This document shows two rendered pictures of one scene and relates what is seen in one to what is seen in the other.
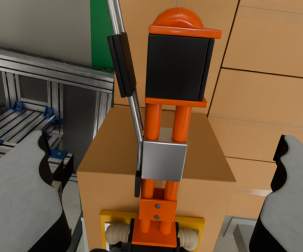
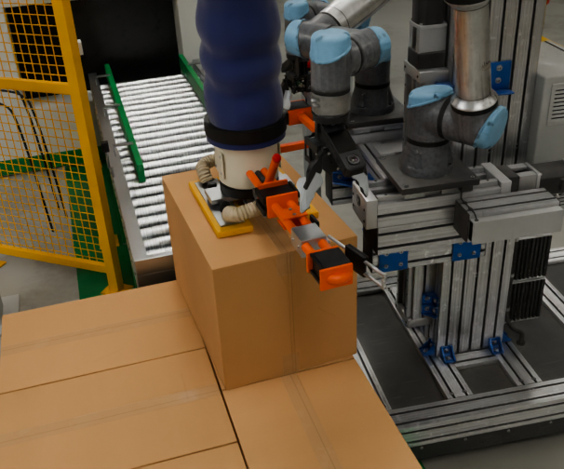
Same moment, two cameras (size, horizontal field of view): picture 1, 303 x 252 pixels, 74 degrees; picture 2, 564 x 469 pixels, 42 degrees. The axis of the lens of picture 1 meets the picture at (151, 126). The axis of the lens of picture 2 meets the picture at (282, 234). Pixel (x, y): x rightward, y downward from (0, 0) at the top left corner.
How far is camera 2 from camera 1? 1.41 m
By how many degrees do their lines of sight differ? 33
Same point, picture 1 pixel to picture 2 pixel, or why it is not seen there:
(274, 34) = not seen: outside the picture
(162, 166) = (307, 230)
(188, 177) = (258, 260)
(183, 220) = (239, 230)
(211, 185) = (233, 261)
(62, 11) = not seen: outside the picture
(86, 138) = (371, 345)
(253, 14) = not seen: outside the picture
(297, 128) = (76, 422)
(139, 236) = (292, 196)
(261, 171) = (93, 359)
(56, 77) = (461, 403)
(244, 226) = not seen: outside the picture
